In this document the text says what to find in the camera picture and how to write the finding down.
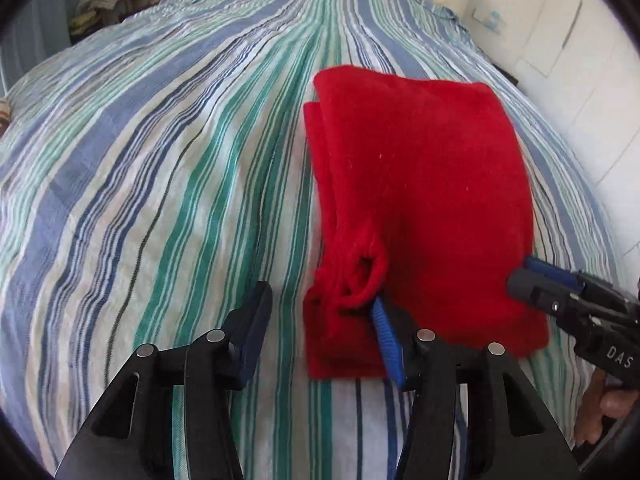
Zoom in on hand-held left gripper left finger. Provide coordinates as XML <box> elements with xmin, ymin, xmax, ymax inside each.
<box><xmin>54</xmin><ymin>281</ymin><xmax>273</xmax><ymax>480</ymax></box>

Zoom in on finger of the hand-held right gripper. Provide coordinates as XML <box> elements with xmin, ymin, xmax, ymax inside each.
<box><xmin>524</xmin><ymin>256</ymin><xmax>586</xmax><ymax>295</ymax></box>
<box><xmin>506</xmin><ymin>269</ymin><xmax>583</xmax><ymax>332</ymax></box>

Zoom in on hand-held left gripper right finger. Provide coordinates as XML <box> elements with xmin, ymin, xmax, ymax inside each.
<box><xmin>371</xmin><ymin>296</ymin><xmax>581</xmax><ymax>480</ymax></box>

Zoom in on red sweater with white print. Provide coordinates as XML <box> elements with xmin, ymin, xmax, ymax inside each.
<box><xmin>302</xmin><ymin>65</ymin><xmax>551</xmax><ymax>381</ymax></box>

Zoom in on person's right hand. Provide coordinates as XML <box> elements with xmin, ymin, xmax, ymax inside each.
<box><xmin>574</xmin><ymin>372</ymin><xmax>632</xmax><ymax>448</ymax></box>

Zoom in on striped bed sheet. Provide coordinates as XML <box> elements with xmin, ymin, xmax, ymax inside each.
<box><xmin>0</xmin><ymin>0</ymin><xmax>626</xmax><ymax>480</ymax></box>

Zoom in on blue curtain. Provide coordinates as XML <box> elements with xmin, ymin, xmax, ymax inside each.
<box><xmin>0</xmin><ymin>0</ymin><xmax>71</xmax><ymax>96</ymax></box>

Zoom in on wall socket panel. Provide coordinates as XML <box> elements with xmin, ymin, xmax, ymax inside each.
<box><xmin>472</xmin><ymin>5</ymin><xmax>508</xmax><ymax>33</ymax></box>

